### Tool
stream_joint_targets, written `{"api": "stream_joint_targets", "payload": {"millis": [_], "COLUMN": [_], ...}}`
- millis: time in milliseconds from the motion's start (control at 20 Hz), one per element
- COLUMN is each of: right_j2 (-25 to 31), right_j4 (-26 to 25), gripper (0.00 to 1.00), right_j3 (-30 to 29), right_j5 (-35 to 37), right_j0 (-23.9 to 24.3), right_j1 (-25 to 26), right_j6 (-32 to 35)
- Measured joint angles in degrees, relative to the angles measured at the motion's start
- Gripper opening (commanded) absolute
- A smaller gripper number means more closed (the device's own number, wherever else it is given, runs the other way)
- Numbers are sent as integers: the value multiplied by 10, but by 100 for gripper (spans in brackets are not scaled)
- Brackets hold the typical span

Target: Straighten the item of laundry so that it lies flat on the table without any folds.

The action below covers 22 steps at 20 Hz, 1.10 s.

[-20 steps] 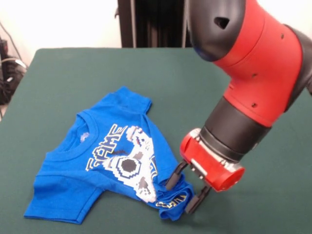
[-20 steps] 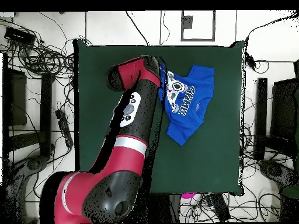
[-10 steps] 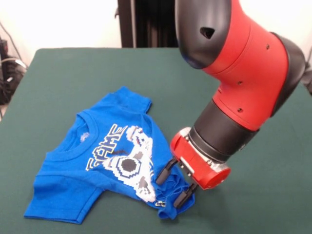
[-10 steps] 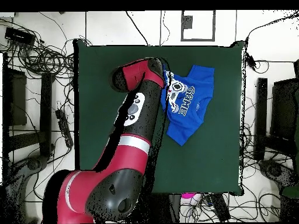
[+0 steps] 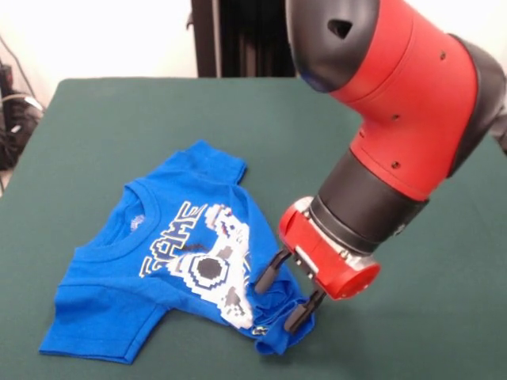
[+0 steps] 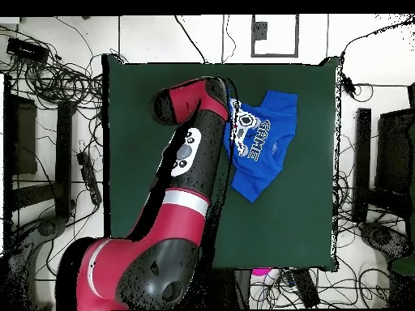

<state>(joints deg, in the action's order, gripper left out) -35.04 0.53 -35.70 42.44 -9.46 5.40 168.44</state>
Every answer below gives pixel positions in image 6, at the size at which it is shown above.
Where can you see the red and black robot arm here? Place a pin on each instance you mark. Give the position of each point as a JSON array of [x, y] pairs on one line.
[[168, 233]]

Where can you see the blue printed t-shirt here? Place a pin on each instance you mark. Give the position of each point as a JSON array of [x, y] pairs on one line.
[[278, 123]]

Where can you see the black power adapter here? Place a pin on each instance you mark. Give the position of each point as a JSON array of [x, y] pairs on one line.
[[347, 85]]

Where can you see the dark green table cloth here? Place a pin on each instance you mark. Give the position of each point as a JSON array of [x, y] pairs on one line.
[[285, 226]]

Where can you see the black electronics box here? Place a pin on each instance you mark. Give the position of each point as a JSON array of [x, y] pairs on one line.
[[27, 50]]

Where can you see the black power strip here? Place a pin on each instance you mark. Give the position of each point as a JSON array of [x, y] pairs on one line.
[[306, 288], [89, 176]]

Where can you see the pink object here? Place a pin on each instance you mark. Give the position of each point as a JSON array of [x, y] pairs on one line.
[[261, 271]]

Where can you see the grey square frame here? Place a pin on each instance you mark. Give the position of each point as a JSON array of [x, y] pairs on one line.
[[253, 35]]

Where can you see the black chair base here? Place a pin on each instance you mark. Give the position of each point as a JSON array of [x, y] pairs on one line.
[[45, 228], [379, 236]]

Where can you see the black wooden furniture frame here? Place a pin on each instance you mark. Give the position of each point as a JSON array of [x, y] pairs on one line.
[[362, 162], [63, 145]]

